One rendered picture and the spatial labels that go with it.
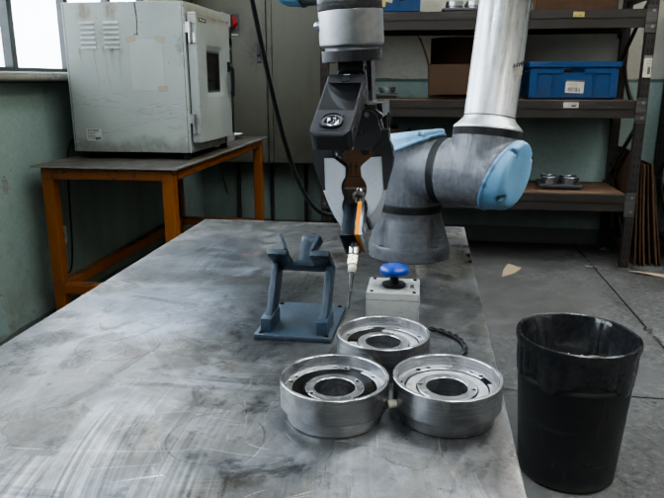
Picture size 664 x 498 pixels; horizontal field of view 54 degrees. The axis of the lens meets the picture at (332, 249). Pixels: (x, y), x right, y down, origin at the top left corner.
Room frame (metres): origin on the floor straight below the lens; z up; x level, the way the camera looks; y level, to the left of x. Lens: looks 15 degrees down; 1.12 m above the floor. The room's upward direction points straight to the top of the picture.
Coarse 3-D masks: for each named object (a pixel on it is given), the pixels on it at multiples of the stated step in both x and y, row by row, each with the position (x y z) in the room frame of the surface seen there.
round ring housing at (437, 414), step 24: (408, 360) 0.61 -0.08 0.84; (432, 360) 0.63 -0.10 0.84; (456, 360) 0.62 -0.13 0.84; (432, 384) 0.59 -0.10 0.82; (456, 384) 0.59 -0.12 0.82; (408, 408) 0.55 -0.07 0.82; (432, 408) 0.53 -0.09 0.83; (456, 408) 0.53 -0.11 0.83; (480, 408) 0.53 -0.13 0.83; (432, 432) 0.54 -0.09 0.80; (456, 432) 0.53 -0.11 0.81; (480, 432) 0.54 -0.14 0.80
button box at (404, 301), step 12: (372, 288) 0.84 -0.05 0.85; (384, 288) 0.84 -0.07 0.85; (396, 288) 0.83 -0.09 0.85; (408, 288) 0.84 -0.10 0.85; (372, 300) 0.82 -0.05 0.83; (384, 300) 0.82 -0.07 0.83; (396, 300) 0.81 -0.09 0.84; (408, 300) 0.81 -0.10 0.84; (372, 312) 0.82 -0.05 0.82; (384, 312) 0.82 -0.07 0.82; (396, 312) 0.81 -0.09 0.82; (408, 312) 0.81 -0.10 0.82
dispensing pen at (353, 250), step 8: (360, 192) 0.80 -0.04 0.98; (360, 200) 0.80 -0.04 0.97; (344, 208) 0.77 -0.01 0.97; (352, 208) 0.77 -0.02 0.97; (344, 216) 0.76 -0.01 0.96; (352, 216) 0.76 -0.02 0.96; (344, 224) 0.76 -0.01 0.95; (352, 224) 0.75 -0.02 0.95; (344, 232) 0.75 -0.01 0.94; (352, 232) 0.74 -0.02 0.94; (344, 240) 0.75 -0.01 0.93; (352, 240) 0.75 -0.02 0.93; (344, 248) 0.76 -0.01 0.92; (352, 248) 0.75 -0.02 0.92; (352, 256) 0.74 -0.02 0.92; (352, 264) 0.73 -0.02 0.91; (352, 272) 0.72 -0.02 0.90; (352, 280) 0.72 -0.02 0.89
